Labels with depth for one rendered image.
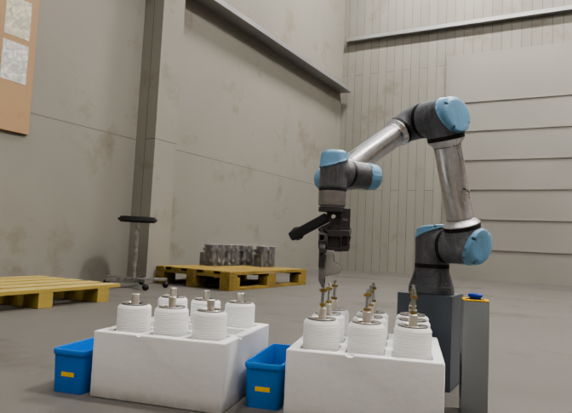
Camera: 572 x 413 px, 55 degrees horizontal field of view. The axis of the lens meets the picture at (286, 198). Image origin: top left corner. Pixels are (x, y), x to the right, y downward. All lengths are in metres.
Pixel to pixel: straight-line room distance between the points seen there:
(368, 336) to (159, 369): 0.56
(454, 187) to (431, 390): 0.66
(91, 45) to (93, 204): 1.39
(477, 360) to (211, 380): 0.73
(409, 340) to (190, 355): 0.57
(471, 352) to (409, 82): 7.99
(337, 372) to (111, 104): 4.22
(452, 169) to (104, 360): 1.17
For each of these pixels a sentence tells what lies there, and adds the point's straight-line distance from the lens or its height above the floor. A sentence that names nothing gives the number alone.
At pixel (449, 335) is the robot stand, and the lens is 1.87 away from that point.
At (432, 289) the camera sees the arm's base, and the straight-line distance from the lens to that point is 1.89.
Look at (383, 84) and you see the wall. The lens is 9.56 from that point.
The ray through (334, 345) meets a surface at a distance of 1.47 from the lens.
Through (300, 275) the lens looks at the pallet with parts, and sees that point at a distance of 5.71.
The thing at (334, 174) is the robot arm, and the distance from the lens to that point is 1.45.
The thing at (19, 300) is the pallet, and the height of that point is 0.03.
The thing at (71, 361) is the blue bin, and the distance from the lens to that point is 1.71.
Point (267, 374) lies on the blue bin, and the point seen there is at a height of 0.09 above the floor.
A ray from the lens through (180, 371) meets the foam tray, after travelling 1.54.
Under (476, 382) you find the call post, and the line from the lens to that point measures 1.67.
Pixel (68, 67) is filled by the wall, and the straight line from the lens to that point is 5.05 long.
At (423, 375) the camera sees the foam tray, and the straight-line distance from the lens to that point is 1.42.
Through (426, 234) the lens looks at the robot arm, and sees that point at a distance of 1.91.
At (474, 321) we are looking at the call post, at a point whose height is 0.26.
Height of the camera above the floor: 0.46
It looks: 4 degrees up
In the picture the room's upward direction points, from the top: 3 degrees clockwise
